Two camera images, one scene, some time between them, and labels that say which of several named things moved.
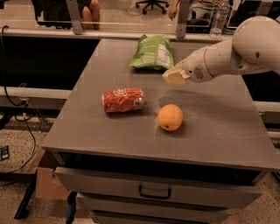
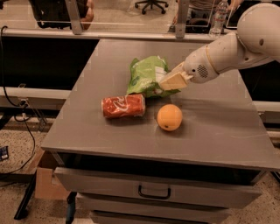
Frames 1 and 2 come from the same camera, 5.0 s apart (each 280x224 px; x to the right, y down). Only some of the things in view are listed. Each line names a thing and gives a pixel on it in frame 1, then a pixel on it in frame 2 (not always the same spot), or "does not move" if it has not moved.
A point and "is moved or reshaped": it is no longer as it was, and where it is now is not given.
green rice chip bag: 153,52 -> 145,76
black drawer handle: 161,198 does not move
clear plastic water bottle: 220,11 does not move
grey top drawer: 157,188 does not move
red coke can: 123,99 is moved or reshaped
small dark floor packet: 4,152 does not move
